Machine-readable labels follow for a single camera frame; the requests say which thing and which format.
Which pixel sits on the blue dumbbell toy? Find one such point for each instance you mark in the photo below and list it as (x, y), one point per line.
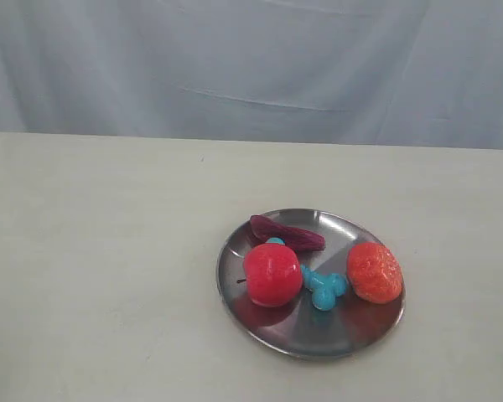
(325, 290)

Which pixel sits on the dark purple sweet potato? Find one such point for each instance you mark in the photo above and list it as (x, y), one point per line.
(298, 240)

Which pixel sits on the red apple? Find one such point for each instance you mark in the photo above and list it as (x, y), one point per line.
(272, 275)

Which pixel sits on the orange fruit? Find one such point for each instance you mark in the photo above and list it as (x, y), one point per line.
(374, 273)

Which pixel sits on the round stainless steel plate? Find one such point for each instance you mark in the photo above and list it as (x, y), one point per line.
(298, 329)

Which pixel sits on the light blue backdrop cloth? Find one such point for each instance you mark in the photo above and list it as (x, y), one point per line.
(412, 73)

